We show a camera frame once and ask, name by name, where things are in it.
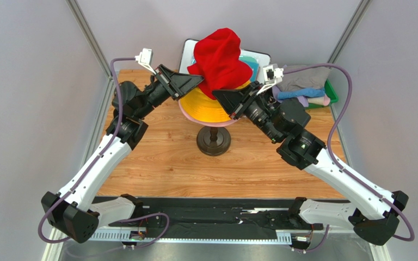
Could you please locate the pink bucket hat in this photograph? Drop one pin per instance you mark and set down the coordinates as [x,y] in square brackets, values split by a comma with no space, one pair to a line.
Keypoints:
[209,124]

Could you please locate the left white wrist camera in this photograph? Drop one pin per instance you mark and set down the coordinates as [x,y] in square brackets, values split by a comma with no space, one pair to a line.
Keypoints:
[144,59]

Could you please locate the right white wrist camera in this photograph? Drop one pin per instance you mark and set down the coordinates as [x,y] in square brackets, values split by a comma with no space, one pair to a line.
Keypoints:
[270,76]

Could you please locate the aluminium frame rail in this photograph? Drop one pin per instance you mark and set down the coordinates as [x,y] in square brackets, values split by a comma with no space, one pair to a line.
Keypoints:
[344,244]

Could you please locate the white tablet board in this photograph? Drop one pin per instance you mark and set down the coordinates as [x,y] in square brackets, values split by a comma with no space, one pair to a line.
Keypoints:
[188,49]

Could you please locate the yellow bucket hat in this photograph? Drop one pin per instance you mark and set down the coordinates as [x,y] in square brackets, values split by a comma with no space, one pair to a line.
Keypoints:
[199,106]

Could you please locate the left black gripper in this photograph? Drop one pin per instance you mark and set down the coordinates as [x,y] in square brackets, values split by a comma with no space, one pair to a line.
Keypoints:
[179,84]

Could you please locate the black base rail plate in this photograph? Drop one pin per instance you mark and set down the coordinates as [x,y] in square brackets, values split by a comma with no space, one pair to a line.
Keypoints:
[218,218]

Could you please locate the pink beige hat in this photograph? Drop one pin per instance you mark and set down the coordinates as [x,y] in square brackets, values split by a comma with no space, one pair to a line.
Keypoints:
[319,101]

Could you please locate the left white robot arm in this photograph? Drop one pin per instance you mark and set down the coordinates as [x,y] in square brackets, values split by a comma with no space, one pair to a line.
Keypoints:
[71,210]

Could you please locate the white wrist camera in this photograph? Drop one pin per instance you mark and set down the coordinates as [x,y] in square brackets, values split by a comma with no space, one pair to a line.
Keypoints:
[144,59]
[270,76]

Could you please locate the green plastic bin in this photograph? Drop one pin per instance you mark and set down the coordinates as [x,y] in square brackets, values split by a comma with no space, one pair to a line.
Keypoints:
[330,92]

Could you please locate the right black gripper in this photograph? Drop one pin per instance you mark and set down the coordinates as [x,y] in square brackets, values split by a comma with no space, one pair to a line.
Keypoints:
[247,100]

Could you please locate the lavender hat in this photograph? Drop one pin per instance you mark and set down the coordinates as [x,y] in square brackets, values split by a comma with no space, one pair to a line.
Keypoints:
[302,100]

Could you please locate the red hat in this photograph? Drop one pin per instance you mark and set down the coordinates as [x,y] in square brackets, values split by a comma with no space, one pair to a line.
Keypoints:
[217,60]

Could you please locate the dark round stand base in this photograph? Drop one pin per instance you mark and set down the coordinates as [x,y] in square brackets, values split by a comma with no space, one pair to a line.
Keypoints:
[213,141]

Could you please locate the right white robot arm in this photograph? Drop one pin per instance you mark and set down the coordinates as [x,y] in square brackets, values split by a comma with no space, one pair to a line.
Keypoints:
[372,212]

